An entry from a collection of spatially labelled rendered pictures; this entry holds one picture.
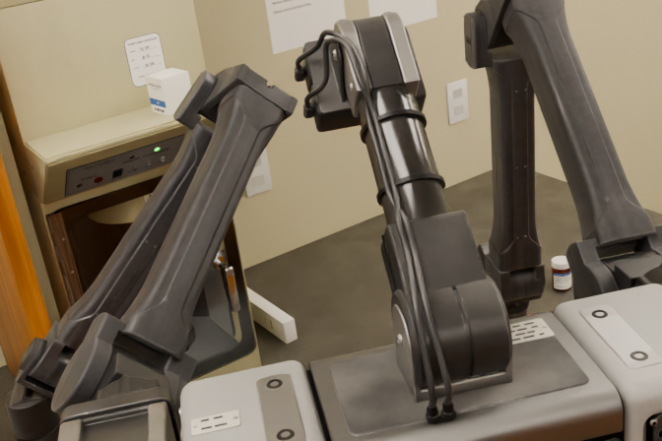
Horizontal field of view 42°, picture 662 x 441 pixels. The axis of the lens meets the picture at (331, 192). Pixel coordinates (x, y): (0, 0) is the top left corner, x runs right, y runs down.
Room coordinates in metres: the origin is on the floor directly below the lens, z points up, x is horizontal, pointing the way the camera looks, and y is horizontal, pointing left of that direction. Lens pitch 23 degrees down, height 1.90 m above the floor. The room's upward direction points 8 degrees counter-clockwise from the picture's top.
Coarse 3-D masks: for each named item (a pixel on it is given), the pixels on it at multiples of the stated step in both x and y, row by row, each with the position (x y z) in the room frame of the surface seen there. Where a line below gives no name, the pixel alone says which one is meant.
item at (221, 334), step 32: (128, 192) 1.34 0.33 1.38; (96, 224) 1.31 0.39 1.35; (128, 224) 1.33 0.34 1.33; (96, 256) 1.30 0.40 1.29; (224, 256) 1.41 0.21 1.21; (224, 288) 1.41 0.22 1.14; (192, 320) 1.37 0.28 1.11; (224, 320) 1.40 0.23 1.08; (192, 352) 1.36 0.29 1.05; (224, 352) 1.39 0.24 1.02
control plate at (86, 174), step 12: (156, 144) 1.29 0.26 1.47; (168, 144) 1.31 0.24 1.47; (180, 144) 1.33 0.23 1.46; (120, 156) 1.26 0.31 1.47; (144, 156) 1.30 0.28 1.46; (156, 156) 1.32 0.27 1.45; (168, 156) 1.34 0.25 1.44; (72, 168) 1.22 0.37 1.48; (84, 168) 1.24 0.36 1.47; (96, 168) 1.25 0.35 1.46; (108, 168) 1.27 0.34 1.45; (144, 168) 1.33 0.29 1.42; (72, 180) 1.24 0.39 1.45; (84, 180) 1.26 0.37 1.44; (108, 180) 1.30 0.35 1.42; (72, 192) 1.27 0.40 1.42
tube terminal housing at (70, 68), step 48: (48, 0) 1.33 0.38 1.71; (96, 0) 1.36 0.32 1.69; (144, 0) 1.40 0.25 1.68; (192, 0) 1.44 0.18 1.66; (0, 48) 1.28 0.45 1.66; (48, 48) 1.32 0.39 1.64; (96, 48) 1.35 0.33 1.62; (192, 48) 1.43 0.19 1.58; (0, 96) 1.34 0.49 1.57; (48, 96) 1.31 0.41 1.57; (96, 96) 1.34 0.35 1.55; (144, 96) 1.38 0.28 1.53; (96, 192) 1.33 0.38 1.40; (48, 240) 1.29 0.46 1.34
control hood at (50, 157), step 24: (120, 120) 1.32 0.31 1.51; (144, 120) 1.31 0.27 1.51; (168, 120) 1.29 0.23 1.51; (48, 144) 1.25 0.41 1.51; (72, 144) 1.24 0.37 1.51; (96, 144) 1.22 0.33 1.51; (120, 144) 1.24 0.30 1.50; (144, 144) 1.27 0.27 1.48; (48, 168) 1.19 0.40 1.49; (48, 192) 1.24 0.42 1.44
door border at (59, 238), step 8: (56, 216) 1.28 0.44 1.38; (56, 224) 1.28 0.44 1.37; (64, 224) 1.28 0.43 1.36; (56, 232) 1.28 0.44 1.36; (64, 232) 1.28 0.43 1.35; (56, 240) 1.27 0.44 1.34; (64, 240) 1.28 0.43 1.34; (64, 248) 1.28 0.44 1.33; (64, 256) 1.28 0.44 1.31; (72, 256) 1.28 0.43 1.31; (64, 264) 1.27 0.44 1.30; (72, 264) 1.28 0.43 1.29; (64, 272) 1.27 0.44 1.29; (72, 272) 1.28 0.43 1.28; (72, 280) 1.28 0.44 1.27; (72, 288) 1.28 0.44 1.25; (80, 288) 1.28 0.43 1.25; (72, 296) 1.27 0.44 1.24; (80, 296) 1.28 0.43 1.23
